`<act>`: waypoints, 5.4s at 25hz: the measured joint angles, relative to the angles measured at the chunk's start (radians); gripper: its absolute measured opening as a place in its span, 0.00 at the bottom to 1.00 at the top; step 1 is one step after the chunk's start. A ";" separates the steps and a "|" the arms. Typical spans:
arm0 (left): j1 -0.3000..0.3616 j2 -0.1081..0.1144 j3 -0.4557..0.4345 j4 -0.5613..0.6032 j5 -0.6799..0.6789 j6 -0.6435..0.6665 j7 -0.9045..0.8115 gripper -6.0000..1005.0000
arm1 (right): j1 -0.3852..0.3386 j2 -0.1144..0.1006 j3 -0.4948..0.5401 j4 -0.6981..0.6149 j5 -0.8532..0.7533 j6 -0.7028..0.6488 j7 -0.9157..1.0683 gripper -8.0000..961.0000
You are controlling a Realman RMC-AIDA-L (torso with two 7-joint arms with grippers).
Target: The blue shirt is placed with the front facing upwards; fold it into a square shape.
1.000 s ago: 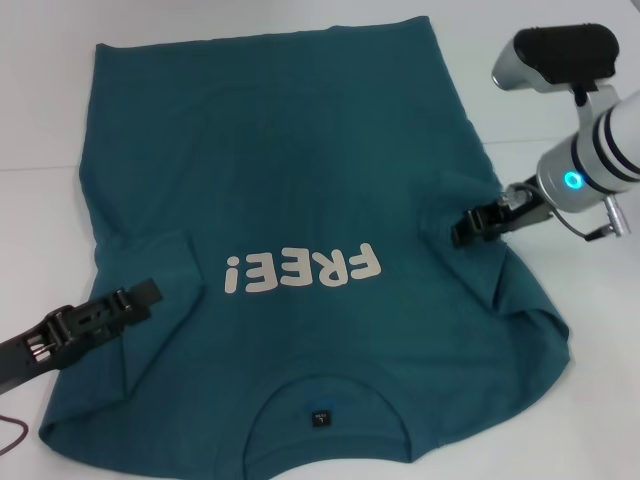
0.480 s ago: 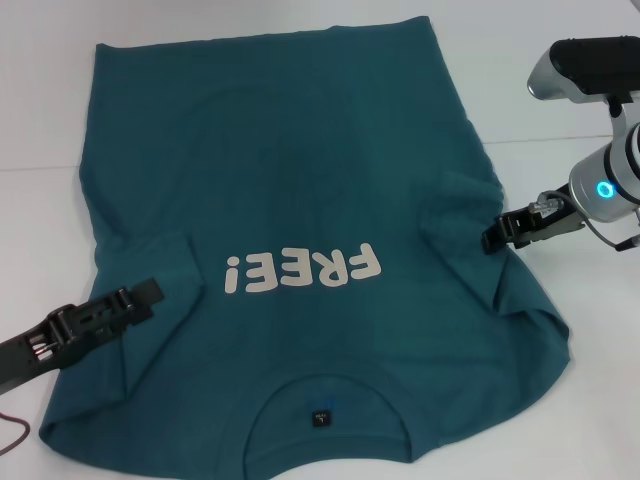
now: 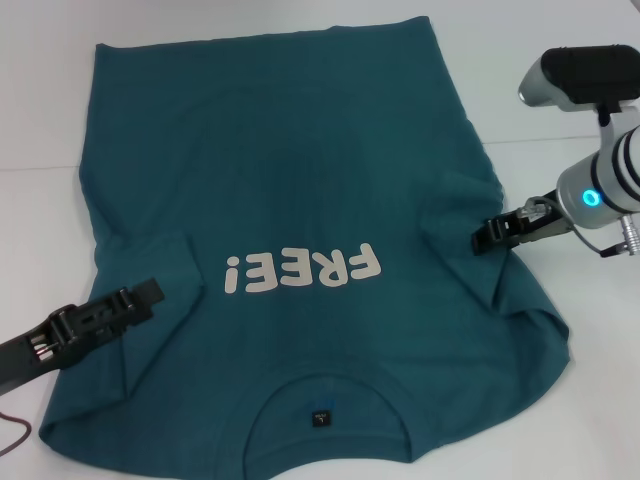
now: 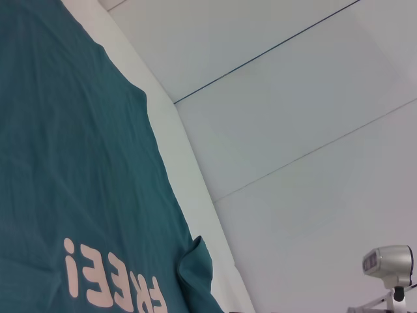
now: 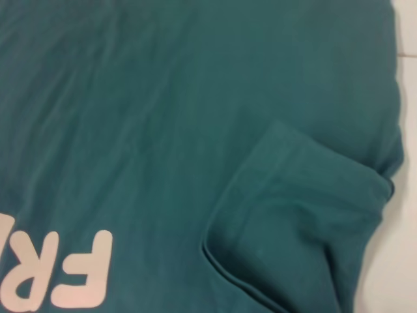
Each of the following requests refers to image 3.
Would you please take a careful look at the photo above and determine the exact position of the grey right gripper cable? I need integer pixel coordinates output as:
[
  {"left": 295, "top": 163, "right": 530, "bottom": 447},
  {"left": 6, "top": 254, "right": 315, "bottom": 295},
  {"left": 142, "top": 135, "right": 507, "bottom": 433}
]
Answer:
[{"left": 522, "top": 196, "right": 640, "bottom": 260}]

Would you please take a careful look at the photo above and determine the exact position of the teal t-shirt with FREE print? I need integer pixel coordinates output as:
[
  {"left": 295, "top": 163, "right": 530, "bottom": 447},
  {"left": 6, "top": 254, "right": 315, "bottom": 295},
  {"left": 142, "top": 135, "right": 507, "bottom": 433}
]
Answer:
[{"left": 38, "top": 16, "right": 572, "bottom": 466}]

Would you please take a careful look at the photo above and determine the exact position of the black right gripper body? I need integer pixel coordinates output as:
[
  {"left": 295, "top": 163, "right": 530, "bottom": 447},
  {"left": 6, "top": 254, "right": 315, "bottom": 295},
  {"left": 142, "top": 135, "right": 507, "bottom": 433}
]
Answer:
[{"left": 519, "top": 187, "right": 575, "bottom": 247}]

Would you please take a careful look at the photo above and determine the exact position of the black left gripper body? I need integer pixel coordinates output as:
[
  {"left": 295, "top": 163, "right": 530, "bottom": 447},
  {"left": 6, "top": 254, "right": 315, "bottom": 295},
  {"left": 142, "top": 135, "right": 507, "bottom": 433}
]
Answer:
[{"left": 0, "top": 287, "right": 132, "bottom": 397}]

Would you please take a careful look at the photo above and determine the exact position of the red cable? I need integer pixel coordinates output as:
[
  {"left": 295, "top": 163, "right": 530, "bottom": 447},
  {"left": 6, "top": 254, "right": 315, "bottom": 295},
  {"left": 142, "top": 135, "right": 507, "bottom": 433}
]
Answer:
[{"left": 0, "top": 409, "right": 33, "bottom": 455}]

